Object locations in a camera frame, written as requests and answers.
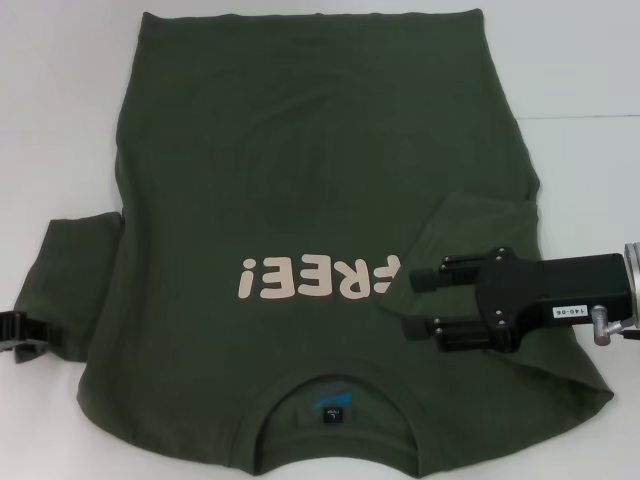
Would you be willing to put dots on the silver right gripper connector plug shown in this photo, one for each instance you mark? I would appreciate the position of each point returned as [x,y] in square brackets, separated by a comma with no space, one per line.
[607,327]

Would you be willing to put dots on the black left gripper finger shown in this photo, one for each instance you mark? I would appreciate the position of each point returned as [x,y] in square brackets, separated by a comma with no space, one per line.
[30,327]
[22,347]

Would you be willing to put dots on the dark green FREE t-shirt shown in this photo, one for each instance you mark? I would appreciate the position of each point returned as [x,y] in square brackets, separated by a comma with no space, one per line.
[300,150]

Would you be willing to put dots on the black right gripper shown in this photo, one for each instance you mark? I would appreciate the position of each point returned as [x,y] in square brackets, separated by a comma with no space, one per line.
[550,295]

